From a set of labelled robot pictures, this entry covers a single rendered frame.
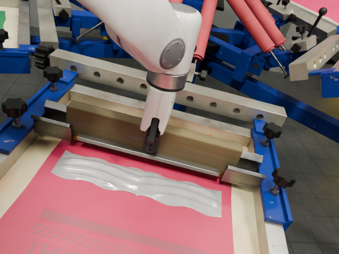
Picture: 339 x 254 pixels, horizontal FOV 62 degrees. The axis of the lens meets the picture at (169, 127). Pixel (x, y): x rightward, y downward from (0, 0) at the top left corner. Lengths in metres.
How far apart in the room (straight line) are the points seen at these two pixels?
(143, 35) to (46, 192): 0.37
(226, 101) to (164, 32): 0.47
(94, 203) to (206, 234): 0.22
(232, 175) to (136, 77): 0.37
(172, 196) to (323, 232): 1.69
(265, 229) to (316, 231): 1.58
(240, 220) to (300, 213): 1.58
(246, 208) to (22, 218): 0.43
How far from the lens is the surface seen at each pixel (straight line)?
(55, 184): 0.61
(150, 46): 0.36
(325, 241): 2.15
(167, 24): 0.37
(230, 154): 0.61
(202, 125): 0.76
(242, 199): 0.66
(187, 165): 0.62
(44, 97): 0.76
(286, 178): 0.60
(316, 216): 2.25
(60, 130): 0.65
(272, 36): 1.25
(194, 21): 0.47
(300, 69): 0.90
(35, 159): 0.66
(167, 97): 0.51
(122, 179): 0.61
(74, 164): 0.63
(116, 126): 0.61
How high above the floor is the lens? 1.42
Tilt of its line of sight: 37 degrees down
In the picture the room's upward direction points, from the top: 15 degrees clockwise
